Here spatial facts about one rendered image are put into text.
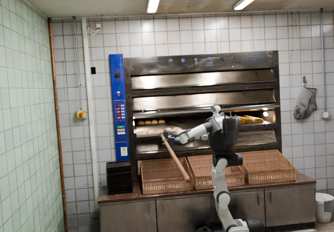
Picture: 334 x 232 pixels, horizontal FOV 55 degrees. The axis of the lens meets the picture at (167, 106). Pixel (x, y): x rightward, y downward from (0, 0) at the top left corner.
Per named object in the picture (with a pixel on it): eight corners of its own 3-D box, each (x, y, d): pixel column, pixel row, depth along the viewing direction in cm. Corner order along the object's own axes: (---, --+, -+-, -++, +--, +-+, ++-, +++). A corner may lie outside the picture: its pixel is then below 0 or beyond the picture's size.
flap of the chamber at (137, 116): (133, 116, 374) (133, 118, 393) (280, 107, 392) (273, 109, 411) (132, 114, 374) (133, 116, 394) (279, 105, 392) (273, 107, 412)
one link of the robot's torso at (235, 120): (242, 145, 320) (240, 110, 318) (236, 153, 289) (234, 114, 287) (213, 145, 332) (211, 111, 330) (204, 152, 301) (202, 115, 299)
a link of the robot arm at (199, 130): (186, 144, 278) (208, 133, 282) (179, 131, 281) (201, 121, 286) (184, 147, 289) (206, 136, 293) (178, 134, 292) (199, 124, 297)
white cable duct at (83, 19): (95, 208, 390) (81, 17, 375) (100, 207, 390) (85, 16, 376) (95, 208, 388) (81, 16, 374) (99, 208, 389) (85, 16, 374)
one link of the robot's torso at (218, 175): (226, 199, 325) (225, 154, 322) (232, 205, 307) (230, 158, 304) (212, 200, 323) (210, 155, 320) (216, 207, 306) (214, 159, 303)
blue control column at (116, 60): (125, 184, 583) (117, 65, 570) (133, 183, 585) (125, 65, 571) (121, 231, 392) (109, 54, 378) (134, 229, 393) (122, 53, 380)
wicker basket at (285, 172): (235, 174, 404) (234, 152, 402) (278, 170, 410) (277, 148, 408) (248, 185, 356) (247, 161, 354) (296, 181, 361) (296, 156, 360)
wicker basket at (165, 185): (141, 182, 392) (139, 160, 390) (186, 178, 398) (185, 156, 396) (142, 195, 344) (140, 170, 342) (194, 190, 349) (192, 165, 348)
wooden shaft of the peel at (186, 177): (191, 183, 186) (190, 178, 185) (186, 183, 185) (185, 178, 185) (163, 136, 356) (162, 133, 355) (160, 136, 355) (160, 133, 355)
